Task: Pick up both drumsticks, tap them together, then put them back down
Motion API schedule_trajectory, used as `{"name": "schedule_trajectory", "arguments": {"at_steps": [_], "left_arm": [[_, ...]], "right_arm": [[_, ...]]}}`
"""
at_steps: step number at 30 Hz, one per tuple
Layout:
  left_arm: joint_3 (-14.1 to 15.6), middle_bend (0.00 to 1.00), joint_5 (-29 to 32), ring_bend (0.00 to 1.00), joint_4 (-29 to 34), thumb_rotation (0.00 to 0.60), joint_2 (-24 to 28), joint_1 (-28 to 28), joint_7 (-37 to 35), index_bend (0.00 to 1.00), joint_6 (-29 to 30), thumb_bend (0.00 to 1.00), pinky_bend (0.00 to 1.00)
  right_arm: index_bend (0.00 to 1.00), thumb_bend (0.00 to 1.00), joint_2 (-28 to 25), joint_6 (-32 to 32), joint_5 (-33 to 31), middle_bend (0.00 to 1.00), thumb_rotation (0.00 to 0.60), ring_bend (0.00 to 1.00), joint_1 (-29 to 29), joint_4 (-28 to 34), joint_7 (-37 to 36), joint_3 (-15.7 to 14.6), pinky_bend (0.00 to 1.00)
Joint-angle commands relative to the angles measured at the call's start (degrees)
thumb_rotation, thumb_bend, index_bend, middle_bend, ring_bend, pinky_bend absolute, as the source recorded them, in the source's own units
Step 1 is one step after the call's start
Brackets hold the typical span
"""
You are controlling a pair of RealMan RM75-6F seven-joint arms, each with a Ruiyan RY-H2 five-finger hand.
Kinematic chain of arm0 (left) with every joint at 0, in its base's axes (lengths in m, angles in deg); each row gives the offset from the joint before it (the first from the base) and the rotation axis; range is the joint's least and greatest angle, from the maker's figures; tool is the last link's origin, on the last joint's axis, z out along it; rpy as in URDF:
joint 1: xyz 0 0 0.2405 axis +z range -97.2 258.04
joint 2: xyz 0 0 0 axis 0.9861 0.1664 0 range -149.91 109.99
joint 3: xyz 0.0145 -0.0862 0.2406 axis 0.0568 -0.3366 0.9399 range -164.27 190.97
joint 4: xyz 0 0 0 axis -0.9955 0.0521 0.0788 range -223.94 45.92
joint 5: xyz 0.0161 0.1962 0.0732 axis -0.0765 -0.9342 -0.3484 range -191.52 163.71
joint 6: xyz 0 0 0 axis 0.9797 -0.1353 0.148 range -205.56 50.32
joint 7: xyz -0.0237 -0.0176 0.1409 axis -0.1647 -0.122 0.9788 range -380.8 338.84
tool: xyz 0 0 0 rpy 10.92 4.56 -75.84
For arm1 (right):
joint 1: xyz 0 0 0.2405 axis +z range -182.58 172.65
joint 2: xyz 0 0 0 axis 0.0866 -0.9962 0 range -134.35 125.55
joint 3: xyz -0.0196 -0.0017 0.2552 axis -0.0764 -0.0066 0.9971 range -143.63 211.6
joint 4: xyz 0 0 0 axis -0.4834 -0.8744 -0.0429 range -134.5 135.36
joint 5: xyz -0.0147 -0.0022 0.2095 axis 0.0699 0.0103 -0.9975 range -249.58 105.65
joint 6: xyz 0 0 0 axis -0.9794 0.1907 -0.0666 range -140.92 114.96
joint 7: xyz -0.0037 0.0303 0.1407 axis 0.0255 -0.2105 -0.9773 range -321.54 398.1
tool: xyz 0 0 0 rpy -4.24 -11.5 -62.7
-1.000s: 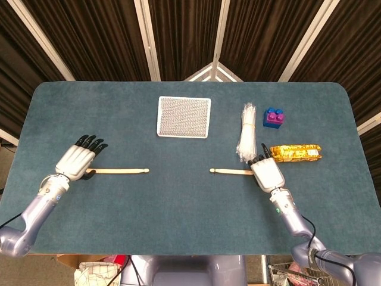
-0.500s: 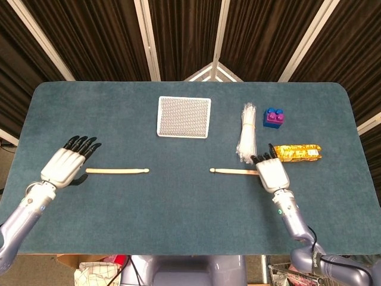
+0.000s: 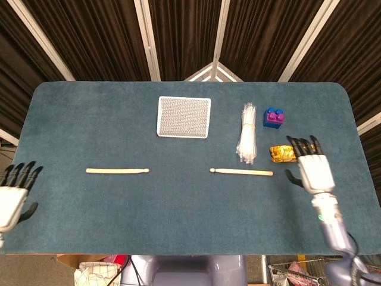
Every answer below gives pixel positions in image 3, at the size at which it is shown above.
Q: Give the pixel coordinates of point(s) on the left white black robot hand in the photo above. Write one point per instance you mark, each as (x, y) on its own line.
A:
(10, 202)

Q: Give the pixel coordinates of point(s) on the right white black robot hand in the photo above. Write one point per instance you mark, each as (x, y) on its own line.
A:
(315, 172)

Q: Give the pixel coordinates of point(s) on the wooden drumstick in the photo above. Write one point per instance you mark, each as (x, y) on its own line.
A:
(241, 172)
(116, 171)

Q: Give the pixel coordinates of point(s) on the right lavender robot arm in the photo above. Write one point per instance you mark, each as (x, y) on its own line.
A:
(333, 232)

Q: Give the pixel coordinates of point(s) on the gold foil snack pack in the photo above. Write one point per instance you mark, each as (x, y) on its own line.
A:
(282, 153)

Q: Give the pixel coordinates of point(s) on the blue toy building block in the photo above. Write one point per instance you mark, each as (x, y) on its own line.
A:
(269, 124)

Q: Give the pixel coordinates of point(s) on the purple toy building block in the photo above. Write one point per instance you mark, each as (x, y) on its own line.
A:
(272, 117)

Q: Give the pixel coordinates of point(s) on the cardboard box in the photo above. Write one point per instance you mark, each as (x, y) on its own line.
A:
(71, 259)

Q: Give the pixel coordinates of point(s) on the white checked cloth bag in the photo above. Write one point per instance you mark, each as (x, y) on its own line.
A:
(95, 274)

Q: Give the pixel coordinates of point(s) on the red plastic item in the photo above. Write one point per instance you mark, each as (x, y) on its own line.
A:
(119, 259)

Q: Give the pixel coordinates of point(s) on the blue felt table mat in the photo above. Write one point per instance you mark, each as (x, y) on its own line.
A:
(178, 214)

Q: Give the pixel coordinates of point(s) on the lavender robot torso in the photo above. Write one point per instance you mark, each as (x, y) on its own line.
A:
(184, 271)

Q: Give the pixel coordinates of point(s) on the dark brown curtain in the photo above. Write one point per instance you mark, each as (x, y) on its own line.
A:
(184, 35)

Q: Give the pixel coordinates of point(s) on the white partition frame post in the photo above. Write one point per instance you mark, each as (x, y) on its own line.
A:
(221, 32)
(309, 41)
(147, 38)
(41, 41)

